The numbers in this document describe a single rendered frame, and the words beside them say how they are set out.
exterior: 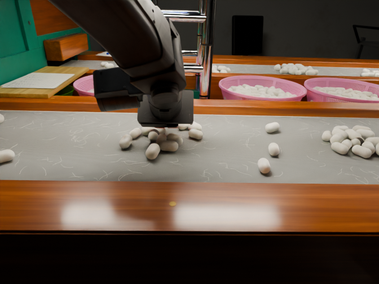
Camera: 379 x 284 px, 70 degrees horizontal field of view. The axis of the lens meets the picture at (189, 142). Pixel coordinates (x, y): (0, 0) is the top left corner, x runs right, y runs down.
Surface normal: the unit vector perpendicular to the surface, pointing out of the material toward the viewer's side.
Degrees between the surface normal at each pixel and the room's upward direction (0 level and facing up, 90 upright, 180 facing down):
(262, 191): 0
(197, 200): 0
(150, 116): 49
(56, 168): 0
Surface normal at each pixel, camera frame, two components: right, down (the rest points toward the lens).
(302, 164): 0.04, -0.89
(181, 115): 0.04, -0.24
